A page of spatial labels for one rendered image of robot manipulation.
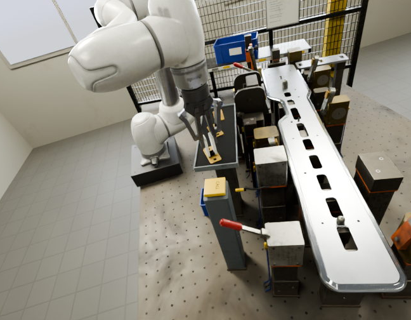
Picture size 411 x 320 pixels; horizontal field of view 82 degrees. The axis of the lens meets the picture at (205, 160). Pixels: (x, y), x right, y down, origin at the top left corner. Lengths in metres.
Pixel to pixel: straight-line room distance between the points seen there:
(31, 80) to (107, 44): 3.55
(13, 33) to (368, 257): 3.87
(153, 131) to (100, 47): 0.87
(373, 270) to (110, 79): 0.73
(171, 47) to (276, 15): 1.52
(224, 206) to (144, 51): 0.44
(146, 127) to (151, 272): 0.71
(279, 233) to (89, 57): 0.59
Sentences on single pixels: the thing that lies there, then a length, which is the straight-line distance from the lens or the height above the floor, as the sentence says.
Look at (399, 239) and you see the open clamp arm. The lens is 0.79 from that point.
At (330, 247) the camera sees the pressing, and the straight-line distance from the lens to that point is 0.74.
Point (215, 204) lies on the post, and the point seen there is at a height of 1.12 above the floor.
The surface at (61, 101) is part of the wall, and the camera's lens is 4.04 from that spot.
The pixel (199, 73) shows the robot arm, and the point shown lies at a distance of 0.59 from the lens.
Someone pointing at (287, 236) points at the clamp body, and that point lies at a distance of 0.67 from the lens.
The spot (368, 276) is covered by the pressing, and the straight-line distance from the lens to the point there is 0.73.
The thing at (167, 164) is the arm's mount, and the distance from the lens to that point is 1.40.
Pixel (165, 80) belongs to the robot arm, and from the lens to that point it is 1.26.
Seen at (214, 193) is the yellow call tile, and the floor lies 1.16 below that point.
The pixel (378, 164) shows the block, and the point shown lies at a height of 1.03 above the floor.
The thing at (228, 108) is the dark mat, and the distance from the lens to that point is 0.99.
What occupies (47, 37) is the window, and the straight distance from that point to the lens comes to 3.76.
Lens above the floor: 1.64
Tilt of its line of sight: 40 degrees down
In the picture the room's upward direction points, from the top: 17 degrees counter-clockwise
